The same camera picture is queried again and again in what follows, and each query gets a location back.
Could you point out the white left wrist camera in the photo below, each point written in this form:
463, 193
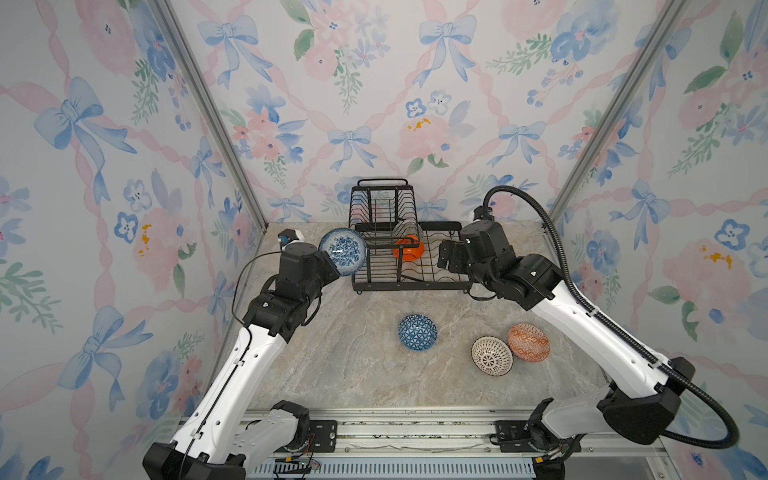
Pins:
288, 236

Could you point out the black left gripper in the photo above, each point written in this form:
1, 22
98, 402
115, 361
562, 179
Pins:
322, 263

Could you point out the aluminium corner post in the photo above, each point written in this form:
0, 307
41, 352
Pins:
666, 23
179, 45

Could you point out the black wire dish rack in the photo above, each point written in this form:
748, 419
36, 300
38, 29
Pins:
382, 210

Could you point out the blue geometric patterned bowl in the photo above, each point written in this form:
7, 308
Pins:
417, 332

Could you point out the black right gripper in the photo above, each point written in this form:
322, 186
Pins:
458, 253

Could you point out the right aluminium corner post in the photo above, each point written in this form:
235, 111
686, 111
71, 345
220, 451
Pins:
666, 23

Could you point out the orange plastic bowl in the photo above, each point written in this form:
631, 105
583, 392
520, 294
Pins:
408, 249

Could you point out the white brown lattice bowl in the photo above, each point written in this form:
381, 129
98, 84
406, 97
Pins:
492, 356

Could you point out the aluminium front rail frame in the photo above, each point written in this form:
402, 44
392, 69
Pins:
449, 443

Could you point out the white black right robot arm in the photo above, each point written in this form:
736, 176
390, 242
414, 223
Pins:
640, 401

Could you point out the left aluminium corner post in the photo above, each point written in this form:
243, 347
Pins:
179, 45

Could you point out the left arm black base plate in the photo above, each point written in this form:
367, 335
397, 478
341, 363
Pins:
322, 435

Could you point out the blue floral ceramic bowl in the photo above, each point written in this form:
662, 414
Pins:
347, 249

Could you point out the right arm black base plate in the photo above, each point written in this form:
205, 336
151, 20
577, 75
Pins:
515, 436

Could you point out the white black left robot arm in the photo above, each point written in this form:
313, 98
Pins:
212, 443

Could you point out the red patterned ceramic bowl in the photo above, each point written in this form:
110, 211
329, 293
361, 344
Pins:
529, 343

